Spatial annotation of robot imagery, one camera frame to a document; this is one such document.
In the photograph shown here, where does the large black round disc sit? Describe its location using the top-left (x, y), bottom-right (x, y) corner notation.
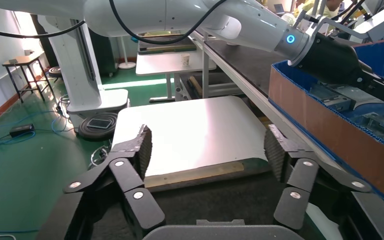
top-left (77, 112), bottom-right (119, 142)

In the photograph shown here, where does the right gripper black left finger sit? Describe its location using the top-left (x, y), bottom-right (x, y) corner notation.
top-left (62, 124), bottom-right (166, 239)

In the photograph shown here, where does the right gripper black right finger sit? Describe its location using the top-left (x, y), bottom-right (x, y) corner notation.
top-left (264, 124), bottom-right (372, 231)

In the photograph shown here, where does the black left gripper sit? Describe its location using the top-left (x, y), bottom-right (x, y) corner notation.
top-left (296, 32), bottom-right (384, 109)

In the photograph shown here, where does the blue corrugated plastic box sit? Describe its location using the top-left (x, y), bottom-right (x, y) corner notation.
top-left (267, 35), bottom-right (384, 213)

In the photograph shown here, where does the white rounded board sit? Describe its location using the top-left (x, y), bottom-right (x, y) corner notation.
top-left (111, 96), bottom-right (269, 178)

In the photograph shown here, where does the small brown side table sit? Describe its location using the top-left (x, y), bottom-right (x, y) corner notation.
top-left (1, 52), bottom-right (55, 104)

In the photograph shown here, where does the white round base stand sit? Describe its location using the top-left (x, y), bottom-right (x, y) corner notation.
top-left (117, 36), bottom-right (137, 70)

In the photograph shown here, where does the small black work mat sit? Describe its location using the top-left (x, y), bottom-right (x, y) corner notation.
top-left (92, 158), bottom-right (312, 240)

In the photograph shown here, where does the short wooden strip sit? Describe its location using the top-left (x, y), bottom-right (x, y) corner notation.
top-left (143, 161), bottom-right (246, 189)

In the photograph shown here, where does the black power adapter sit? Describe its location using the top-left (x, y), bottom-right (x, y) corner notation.
top-left (9, 123), bottom-right (36, 138)

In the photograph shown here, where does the person in yellow shirt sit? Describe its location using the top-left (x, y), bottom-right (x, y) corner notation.
top-left (292, 0), bottom-right (345, 19)

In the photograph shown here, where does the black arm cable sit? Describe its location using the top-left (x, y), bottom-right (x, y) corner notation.
top-left (0, 0), bottom-right (229, 46)

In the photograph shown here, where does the small black round disc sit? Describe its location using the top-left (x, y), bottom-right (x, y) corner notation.
top-left (47, 66), bottom-right (64, 79)

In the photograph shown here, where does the dark smartphone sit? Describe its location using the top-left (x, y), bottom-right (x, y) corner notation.
top-left (85, 118), bottom-right (113, 130)

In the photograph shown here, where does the dark topped background table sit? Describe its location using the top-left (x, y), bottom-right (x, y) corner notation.
top-left (137, 31), bottom-right (198, 56)

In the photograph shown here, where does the white robot body column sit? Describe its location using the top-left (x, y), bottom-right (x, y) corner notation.
top-left (37, 14), bottom-right (130, 117)

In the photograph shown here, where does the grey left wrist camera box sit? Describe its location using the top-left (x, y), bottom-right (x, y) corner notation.
top-left (349, 9), bottom-right (384, 44)

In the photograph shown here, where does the white side table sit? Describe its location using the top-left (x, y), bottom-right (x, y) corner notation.
top-left (135, 49), bottom-right (218, 104)

